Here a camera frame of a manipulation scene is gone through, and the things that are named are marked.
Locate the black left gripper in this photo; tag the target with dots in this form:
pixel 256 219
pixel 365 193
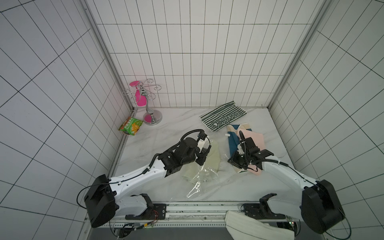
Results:
pixel 203 151

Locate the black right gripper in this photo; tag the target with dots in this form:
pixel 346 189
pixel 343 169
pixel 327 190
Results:
pixel 244 149

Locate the pink towel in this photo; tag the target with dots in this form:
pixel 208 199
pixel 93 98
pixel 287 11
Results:
pixel 256 137

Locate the pale green towel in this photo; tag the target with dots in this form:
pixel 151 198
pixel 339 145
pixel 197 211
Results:
pixel 208 171

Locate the teal and beige towel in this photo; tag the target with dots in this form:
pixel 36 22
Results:
pixel 232 144

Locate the clear plastic vacuum bag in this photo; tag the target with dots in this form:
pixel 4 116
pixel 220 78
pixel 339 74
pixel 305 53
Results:
pixel 175 188

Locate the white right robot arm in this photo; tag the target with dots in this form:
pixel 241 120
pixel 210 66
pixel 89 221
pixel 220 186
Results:
pixel 313 202

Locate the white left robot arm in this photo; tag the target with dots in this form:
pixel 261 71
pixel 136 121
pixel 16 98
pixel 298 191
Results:
pixel 107 197

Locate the green white striped towel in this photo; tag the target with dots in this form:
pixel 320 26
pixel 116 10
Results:
pixel 222 116

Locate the chrome cup holder stand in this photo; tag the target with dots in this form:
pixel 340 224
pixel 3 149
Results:
pixel 151 117

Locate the green snack packet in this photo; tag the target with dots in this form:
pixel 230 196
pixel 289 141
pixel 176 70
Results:
pixel 131 126

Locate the pink plastic scoop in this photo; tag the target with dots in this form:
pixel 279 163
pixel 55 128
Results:
pixel 140 93

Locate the white striped cloth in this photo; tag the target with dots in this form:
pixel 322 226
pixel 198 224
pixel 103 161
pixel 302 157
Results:
pixel 242 227

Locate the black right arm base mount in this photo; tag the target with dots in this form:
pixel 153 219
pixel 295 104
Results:
pixel 261 210

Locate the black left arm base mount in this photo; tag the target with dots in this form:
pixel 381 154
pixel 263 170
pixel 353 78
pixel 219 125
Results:
pixel 147 210

